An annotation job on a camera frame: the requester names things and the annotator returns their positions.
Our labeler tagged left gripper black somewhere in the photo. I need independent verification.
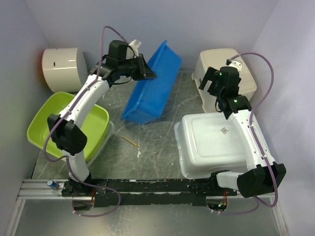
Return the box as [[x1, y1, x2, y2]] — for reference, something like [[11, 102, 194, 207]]
[[119, 54, 158, 81]]

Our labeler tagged beige perforated plastic basket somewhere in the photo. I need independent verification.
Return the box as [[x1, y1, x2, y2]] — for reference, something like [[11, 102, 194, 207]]
[[191, 48, 257, 113]]

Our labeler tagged blue plastic tray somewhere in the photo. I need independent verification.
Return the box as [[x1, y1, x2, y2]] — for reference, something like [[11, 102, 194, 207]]
[[121, 40, 182, 124]]

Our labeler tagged white plastic tub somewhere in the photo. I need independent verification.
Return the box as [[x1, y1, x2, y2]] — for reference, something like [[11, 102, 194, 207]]
[[174, 113, 247, 179]]

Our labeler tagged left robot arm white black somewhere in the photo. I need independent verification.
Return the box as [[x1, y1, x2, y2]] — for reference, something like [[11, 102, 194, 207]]
[[47, 39, 156, 196]]

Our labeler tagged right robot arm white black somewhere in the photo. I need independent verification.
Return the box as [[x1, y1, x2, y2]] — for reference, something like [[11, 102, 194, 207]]
[[199, 66, 286, 198]]

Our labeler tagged white cylindrical container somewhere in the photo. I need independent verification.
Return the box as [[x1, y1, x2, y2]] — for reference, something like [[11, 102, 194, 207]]
[[41, 48, 88, 93]]

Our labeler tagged clear plastic tray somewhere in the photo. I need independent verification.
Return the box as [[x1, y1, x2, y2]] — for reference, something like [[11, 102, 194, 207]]
[[87, 121, 115, 167]]

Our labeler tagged small yellow stick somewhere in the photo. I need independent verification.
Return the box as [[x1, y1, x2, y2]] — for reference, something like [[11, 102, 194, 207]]
[[122, 136, 139, 148]]

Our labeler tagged green plastic basin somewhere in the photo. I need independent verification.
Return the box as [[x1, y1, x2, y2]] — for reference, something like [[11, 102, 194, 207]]
[[27, 91, 111, 165]]

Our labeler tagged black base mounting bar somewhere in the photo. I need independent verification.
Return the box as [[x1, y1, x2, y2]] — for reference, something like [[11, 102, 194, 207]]
[[62, 178, 237, 207]]

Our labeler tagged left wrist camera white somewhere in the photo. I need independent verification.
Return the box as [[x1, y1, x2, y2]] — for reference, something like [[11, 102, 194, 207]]
[[126, 39, 142, 58]]

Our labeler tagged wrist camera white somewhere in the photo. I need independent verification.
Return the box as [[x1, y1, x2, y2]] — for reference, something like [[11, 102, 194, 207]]
[[126, 39, 142, 58], [225, 54, 243, 72]]

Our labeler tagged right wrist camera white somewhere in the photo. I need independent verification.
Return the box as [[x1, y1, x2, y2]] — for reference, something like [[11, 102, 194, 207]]
[[225, 54, 243, 72]]

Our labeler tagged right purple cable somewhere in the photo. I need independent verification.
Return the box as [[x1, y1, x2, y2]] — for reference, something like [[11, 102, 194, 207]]
[[213, 52, 280, 215]]

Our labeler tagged purple cable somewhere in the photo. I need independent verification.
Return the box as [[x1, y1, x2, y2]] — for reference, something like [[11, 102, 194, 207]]
[[213, 52, 280, 215], [43, 26, 128, 218]]

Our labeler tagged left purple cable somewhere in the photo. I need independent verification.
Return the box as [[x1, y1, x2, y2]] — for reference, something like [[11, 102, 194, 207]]
[[43, 26, 128, 218]]

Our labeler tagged aluminium rail frame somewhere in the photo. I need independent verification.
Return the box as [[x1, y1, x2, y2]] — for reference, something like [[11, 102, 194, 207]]
[[6, 179, 288, 236]]

